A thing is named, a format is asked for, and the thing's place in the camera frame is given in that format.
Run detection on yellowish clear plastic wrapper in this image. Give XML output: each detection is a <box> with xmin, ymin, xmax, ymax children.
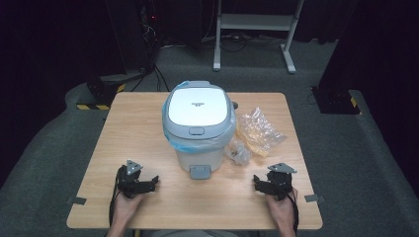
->
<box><xmin>236</xmin><ymin>107</ymin><xmax>288</xmax><ymax>158</ymax></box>

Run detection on black base with hazard stripes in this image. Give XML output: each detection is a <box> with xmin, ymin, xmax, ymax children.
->
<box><xmin>75</xmin><ymin>74</ymin><xmax>127</xmax><ymax>112</ymax></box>
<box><xmin>310</xmin><ymin>85</ymin><xmax>362</xmax><ymax>116</ymax></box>

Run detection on person's right hand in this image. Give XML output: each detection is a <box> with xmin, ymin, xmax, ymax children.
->
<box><xmin>265</xmin><ymin>189</ymin><xmax>298</xmax><ymax>228</ymax></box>

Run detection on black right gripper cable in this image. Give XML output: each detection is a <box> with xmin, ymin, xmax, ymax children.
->
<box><xmin>282</xmin><ymin>183</ymin><xmax>300</xmax><ymax>234</ymax></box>

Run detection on white metal stand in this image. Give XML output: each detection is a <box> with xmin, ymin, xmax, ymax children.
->
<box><xmin>212</xmin><ymin>0</ymin><xmax>306</xmax><ymax>74</ymax></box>

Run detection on cables under white stand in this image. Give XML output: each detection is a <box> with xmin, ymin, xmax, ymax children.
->
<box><xmin>201</xmin><ymin>30</ymin><xmax>285</xmax><ymax>54</ymax></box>

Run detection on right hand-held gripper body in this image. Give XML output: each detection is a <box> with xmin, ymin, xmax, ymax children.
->
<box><xmin>266</xmin><ymin>162</ymin><xmax>297</xmax><ymax>202</ymax></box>

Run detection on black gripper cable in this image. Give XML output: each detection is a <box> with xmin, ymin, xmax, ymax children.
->
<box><xmin>282</xmin><ymin>183</ymin><xmax>300</xmax><ymax>234</ymax></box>
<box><xmin>108</xmin><ymin>166</ymin><xmax>123</xmax><ymax>229</ymax></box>

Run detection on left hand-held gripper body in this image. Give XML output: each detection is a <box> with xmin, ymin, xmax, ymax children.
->
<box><xmin>115</xmin><ymin>159</ymin><xmax>149</xmax><ymax>199</ymax></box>

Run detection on person's left hand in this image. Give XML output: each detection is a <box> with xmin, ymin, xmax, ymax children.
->
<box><xmin>113</xmin><ymin>192</ymin><xmax>146</xmax><ymax>223</ymax></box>

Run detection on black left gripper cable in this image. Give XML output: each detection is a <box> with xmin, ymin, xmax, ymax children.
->
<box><xmin>108</xmin><ymin>166</ymin><xmax>123</xmax><ymax>229</ymax></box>

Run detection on dark equipment rack with wires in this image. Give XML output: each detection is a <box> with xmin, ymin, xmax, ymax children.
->
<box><xmin>137</xmin><ymin>0</ymin><xmax>161</xmax><ymax>73</ymax></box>

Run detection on person's grey clothing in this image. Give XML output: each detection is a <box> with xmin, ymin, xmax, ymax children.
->
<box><xmin>140</xmin><ymin>229</ymin><xmax>239</xmax><ymax>237</ymax></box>

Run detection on black floor cables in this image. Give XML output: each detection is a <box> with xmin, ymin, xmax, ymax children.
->
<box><xmin>130</xmin><ymin>63</ymin><xmax>171</xmax><ymax>93</ymax></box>

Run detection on small clear plastic wrapper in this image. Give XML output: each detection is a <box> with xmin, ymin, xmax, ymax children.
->
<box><xmin>224</xmin><ymin>137</ymin><xmax>253</xmax><ymax>166</ymax></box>

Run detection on white grey pedal trash can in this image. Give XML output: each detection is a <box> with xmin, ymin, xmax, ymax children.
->
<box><xmin>161</xmin><ymin>80</ymin><xmax>237</xmax><ymax>181</ymax></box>

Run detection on grey tape tab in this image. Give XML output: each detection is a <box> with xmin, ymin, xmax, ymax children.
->
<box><xmin>303</xmin><ymin>194</ymin><xmax>326</xmax><ymax>203</ymax></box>
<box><xmin>66</xmin><ymin>196</ymin><xmax>88</xmax><ymax>206</ymax></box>

